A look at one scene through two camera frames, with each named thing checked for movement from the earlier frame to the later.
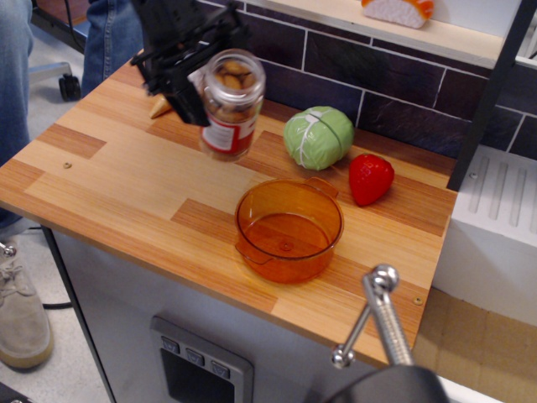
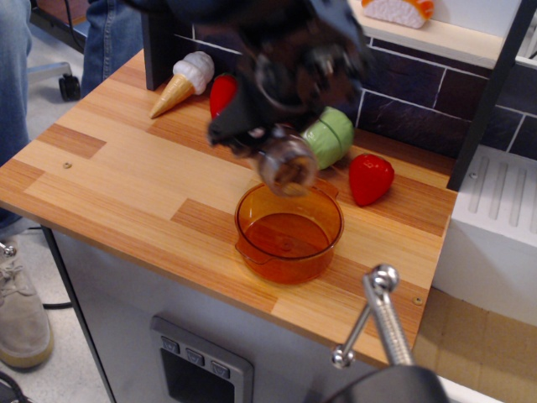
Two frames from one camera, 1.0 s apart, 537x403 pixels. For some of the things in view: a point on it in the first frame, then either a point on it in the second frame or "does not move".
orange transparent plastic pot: [287, 229] does not move
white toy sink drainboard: [497, 195] does not move
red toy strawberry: [369, 177] does not move
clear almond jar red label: [231, 86] -> [288, 163]
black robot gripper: [179, 36] -> [300, 56]
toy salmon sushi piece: [404, 13] does not move
